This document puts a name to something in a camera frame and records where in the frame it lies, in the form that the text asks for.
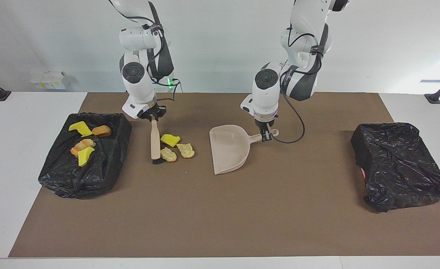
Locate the pale flaky pastry piece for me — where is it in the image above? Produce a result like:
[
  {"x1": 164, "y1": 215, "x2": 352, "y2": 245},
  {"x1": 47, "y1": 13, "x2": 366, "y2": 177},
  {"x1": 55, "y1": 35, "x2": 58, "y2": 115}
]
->
[{"x1": 176, "y1": 143, "x2": 195, "y2": 158}]

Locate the beige hand brush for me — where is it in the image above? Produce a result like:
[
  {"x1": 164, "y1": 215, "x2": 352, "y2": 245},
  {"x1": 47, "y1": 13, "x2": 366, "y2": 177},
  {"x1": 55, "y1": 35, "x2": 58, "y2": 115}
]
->
[{"x1": 150, "y1": 118, "x2": 164, "y2": 165}]

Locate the striped orange croissant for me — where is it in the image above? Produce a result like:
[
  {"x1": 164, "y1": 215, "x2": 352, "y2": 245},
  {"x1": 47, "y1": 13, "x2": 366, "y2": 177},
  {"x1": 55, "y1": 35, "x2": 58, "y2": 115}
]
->
[{"x1": 70, "y1": 139, "x2": 96, "y2": 157}]

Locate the brown table mat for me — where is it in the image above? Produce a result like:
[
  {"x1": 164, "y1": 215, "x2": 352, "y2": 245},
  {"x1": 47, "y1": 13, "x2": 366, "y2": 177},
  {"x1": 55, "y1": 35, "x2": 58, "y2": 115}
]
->
[{"x1": 8, "y1": 92, "x2": 440, "y2": 258}]

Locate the notched yellow sponge piece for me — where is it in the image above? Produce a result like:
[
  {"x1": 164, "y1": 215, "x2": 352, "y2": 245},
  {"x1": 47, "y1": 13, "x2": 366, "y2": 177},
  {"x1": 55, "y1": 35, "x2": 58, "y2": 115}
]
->
[{"x1": 68, "y1": 121, "x2": 93, "y2": 137}]

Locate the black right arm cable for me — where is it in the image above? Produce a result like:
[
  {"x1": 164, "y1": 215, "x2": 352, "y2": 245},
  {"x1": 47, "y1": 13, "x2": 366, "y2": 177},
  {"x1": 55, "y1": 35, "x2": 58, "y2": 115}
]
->
[{"x1": 108, "y1": 0, "x2": 176, "y2": 102}]

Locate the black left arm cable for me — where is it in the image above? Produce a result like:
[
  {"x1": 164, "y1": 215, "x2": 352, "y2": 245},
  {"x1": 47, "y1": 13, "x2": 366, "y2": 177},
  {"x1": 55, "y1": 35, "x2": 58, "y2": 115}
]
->
[{"x1": 279, "y1": 22, "x2": 323, "y2": 144}]

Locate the black bag lined bin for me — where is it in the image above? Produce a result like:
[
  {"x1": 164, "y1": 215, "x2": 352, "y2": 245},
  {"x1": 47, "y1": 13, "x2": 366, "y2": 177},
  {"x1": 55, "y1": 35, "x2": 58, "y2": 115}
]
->
[
  {"x1": 38, "y1": 112, "x2": 133, "y2": 199},
  {"x1": 351, "y1": 122, "x2": 440, "y2": 213}
]

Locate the brown oval bread roll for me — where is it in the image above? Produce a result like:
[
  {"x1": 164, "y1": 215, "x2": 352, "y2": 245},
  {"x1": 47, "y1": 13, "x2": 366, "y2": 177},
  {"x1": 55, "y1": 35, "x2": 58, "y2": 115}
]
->
[{"x1": 92, "y1": 125, "x2": 112, "y2": 137}]

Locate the black base cable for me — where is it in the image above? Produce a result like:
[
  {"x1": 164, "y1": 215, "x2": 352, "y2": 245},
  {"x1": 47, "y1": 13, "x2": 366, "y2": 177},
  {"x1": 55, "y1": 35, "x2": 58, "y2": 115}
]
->
[{"x1": 167, "y1": 77, "x2": 183, "y2": 93}]

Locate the beige plastic dustpan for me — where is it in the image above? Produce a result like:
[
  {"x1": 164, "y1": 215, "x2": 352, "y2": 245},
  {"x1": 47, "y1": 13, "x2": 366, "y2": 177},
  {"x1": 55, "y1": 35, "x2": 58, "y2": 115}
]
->
[{"x1": 209, "y1": 125, "x2": 279, "y2": 176}]

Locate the white wall socket box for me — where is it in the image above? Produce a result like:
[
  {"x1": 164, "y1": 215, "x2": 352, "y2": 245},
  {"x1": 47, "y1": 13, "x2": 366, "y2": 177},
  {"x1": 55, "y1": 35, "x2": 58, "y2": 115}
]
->
[{"x1": 31, "y1": 72, "x2": 67, "y2": 90}]

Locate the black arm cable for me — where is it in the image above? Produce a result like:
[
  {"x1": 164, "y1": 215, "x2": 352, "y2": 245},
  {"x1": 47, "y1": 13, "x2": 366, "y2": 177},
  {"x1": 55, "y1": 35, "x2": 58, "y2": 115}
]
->
[
  {"x1": 279, "y1": 22, "x2": 323, "y2": 144},
  {"x1": 108, "y1": 0, "x2": 176, "y2": 102}
]

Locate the plain yellow sponge piece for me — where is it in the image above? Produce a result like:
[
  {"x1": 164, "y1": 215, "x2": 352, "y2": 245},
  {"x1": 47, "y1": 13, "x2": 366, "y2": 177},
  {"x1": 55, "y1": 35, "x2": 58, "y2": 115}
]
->
[{"x1": 160, "y1": 134, "x2": 181, "y2": 148}]

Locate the yellow green sponge wedge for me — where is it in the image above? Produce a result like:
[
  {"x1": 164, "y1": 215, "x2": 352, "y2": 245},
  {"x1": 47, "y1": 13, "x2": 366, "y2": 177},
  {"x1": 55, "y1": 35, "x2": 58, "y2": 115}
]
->
[{"x1": 78, "y1": 146, "x2": 95, "y2": 167}]

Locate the small curled croissant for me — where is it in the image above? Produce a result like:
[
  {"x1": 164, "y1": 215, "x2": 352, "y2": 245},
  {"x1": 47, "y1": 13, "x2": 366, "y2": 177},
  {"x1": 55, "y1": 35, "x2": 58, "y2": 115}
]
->
[{"x1": 160, "y1": 147, "x2": 177, "y2": 163}]

